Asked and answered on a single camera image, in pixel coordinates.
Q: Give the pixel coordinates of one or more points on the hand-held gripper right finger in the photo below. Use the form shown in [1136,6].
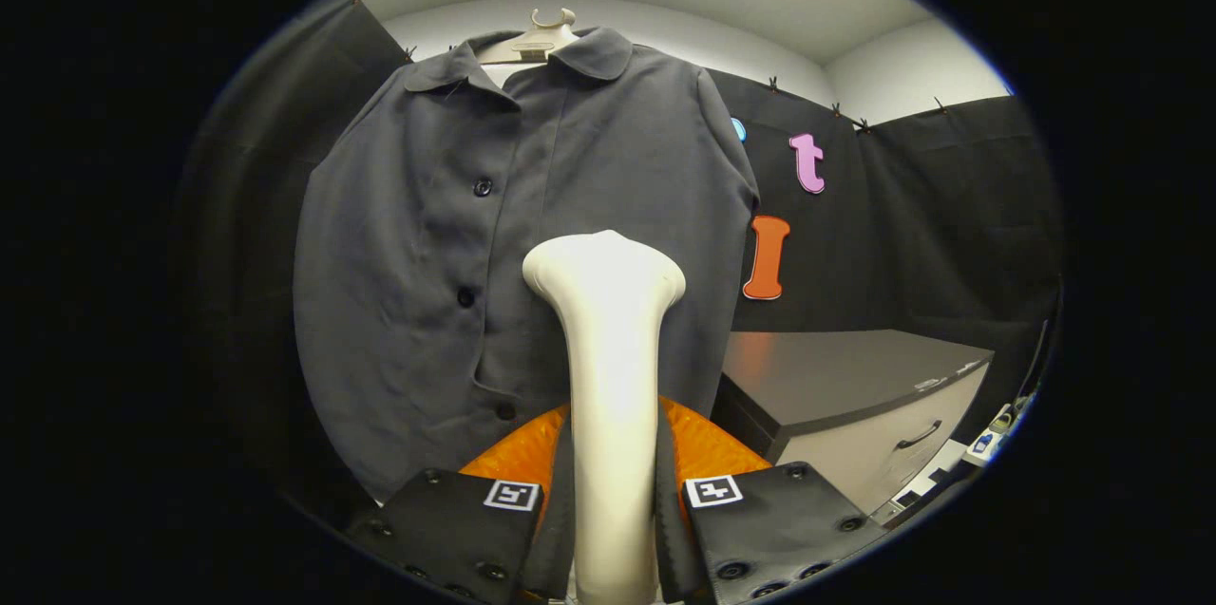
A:
[668,529]

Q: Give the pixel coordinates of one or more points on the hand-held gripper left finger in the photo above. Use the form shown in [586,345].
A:
[560,529]

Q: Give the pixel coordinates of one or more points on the dark grey button shirt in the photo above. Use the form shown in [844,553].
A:
[427,235]

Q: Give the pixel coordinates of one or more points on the cream clothes hanger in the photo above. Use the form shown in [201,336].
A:
[541,40]

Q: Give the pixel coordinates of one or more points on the grey drawer cabinet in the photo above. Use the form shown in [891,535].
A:
[836,377]

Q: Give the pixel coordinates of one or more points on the white device with blue label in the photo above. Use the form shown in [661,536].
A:
[983,442]

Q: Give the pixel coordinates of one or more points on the black backdrop cloth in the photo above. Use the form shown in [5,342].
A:
[950,225]

